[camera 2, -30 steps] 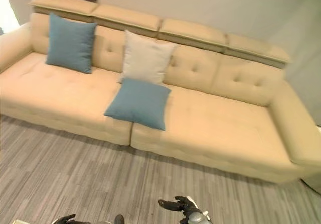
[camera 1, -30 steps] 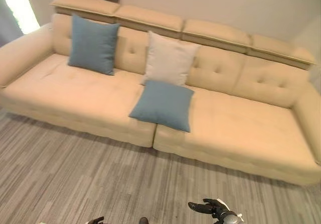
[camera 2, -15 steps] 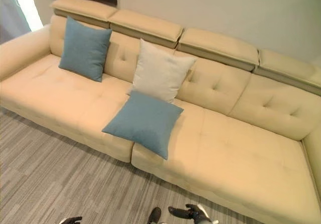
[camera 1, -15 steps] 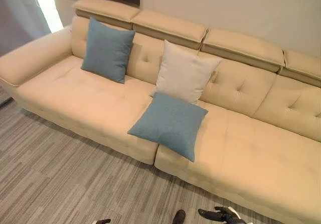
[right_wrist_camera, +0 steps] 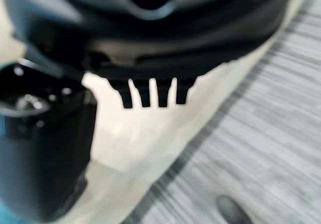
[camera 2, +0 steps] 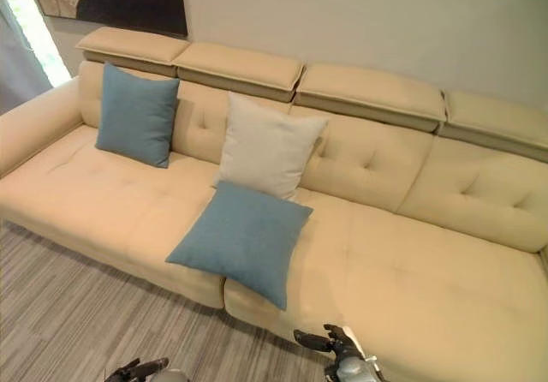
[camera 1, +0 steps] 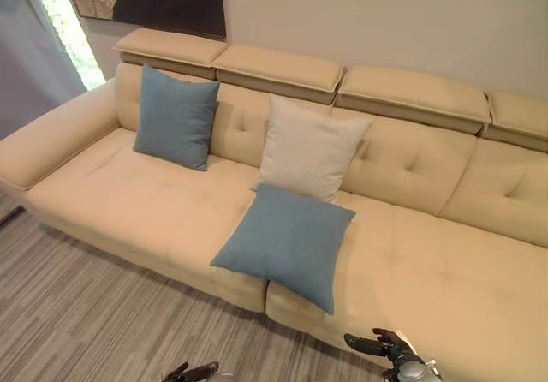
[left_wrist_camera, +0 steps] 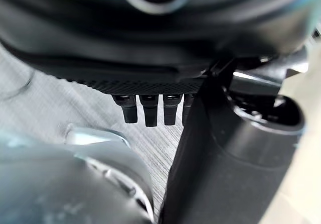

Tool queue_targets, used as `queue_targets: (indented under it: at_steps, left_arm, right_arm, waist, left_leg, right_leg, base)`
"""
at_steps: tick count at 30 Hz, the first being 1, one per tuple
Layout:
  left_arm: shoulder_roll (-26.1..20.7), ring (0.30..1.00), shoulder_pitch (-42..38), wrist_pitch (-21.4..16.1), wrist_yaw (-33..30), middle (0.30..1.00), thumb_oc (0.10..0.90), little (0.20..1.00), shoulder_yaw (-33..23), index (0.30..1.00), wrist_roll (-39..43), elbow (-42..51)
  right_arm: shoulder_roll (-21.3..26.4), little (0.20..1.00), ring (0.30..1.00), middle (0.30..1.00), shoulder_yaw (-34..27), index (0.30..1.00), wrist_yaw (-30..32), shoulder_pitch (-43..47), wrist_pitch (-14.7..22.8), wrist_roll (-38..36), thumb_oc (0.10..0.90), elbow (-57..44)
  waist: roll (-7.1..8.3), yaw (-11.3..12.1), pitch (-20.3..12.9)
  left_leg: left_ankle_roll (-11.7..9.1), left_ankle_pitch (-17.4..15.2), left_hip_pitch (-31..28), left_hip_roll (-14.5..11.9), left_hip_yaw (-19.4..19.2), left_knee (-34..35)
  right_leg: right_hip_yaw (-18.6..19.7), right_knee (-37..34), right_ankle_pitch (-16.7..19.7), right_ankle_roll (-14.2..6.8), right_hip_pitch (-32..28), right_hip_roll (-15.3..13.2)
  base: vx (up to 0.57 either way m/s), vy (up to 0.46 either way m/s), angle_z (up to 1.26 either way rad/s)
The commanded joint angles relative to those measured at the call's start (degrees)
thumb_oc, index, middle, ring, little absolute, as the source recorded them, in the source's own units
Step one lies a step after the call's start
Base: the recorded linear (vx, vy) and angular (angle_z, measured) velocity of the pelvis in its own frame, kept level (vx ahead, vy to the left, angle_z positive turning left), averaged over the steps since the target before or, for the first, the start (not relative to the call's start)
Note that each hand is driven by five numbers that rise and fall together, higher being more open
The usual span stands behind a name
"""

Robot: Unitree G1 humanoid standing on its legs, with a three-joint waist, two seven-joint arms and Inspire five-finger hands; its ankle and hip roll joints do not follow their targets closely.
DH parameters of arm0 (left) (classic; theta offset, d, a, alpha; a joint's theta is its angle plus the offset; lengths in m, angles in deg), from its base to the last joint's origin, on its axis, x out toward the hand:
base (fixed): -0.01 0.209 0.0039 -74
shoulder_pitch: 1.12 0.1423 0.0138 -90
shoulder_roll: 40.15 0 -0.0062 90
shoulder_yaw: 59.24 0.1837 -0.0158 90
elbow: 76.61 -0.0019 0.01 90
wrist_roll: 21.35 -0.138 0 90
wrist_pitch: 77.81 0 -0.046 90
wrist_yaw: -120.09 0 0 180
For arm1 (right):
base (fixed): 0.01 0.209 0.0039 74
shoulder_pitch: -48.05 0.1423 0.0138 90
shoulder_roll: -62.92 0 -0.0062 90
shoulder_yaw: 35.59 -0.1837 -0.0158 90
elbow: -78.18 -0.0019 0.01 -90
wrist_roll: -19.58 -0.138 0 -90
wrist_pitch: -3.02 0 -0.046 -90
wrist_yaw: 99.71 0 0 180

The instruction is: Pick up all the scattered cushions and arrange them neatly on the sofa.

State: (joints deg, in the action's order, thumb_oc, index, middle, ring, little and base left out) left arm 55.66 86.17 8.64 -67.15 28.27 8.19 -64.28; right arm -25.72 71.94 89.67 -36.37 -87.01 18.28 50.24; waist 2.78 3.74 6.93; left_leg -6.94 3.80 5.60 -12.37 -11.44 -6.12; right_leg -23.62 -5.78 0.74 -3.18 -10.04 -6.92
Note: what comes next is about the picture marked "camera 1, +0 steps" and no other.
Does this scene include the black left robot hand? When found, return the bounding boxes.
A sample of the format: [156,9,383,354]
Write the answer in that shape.
[161,361,220,382]

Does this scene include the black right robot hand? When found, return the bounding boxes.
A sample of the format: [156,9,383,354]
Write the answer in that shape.
[343,327,415,369]

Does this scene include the beige leather sofa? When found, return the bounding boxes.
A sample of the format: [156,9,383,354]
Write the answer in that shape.
[0,27,548,382]

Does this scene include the blue square cushion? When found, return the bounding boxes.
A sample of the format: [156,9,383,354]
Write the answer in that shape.
[209,183,357,316]
[132,63,221,172]

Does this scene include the cream square cushion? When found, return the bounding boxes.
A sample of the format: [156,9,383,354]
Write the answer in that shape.
[250,93,375,205]

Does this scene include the grey window curtain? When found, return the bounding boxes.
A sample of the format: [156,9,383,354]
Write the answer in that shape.
[0,0,89,141]

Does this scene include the bright window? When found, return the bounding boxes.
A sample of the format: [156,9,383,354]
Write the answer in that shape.
[30,0,105,92]

